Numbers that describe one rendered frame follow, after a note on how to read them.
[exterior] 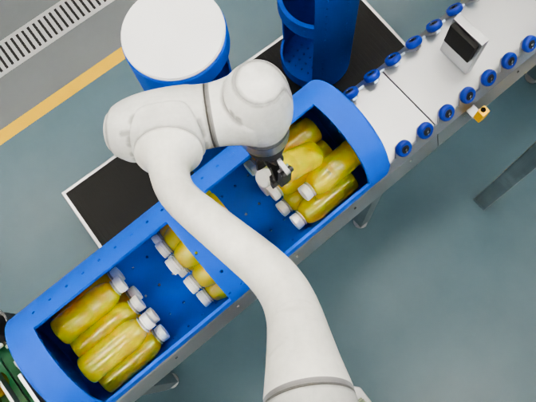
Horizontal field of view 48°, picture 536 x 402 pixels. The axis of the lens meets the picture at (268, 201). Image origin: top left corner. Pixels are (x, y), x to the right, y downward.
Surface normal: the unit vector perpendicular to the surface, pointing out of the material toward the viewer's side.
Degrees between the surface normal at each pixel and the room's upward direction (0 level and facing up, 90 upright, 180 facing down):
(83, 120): 0
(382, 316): 0
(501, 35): 0
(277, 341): 52
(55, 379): 21
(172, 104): 15
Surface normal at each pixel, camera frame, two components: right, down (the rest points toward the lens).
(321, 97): -0.30, -0.53
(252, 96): -0.03, -0.05
